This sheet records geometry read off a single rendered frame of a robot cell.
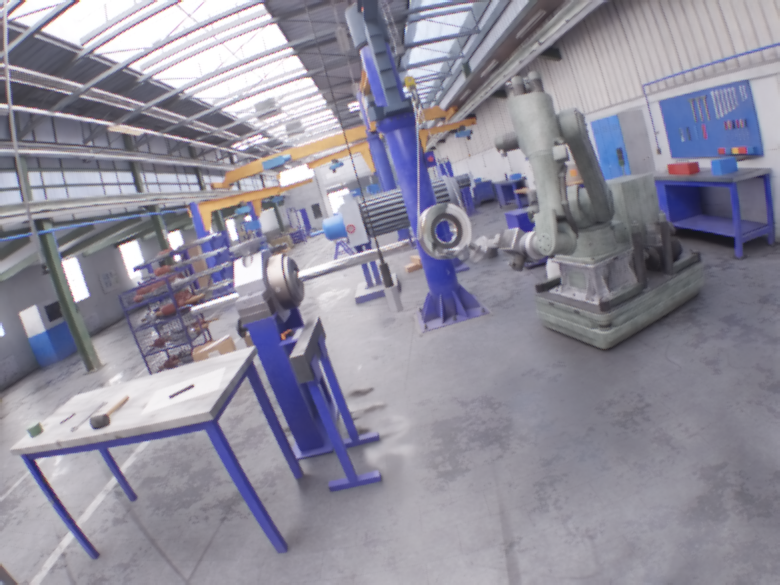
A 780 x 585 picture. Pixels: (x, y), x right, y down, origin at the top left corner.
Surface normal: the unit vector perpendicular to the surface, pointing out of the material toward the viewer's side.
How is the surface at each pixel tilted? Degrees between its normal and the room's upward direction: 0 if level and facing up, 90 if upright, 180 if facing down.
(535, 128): 69
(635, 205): 90
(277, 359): 90
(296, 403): 90
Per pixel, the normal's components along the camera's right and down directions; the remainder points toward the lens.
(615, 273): 0.26, 0.16
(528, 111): -0.54, 0.00
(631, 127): 0.02, 0.24
